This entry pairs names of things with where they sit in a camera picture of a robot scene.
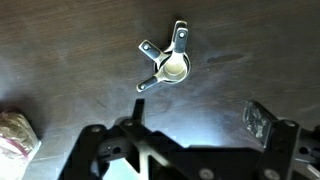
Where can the full-cup steel measuring cup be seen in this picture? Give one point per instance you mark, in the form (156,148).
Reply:
(180,23)

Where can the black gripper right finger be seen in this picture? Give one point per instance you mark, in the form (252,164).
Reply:
(280,150)

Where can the quarter-cup steel measuring cup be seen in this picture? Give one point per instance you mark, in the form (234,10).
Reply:
(175,68)

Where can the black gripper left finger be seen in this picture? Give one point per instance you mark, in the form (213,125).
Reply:
(100,150)

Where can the pink cloth item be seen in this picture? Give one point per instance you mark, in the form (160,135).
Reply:
(16,140)

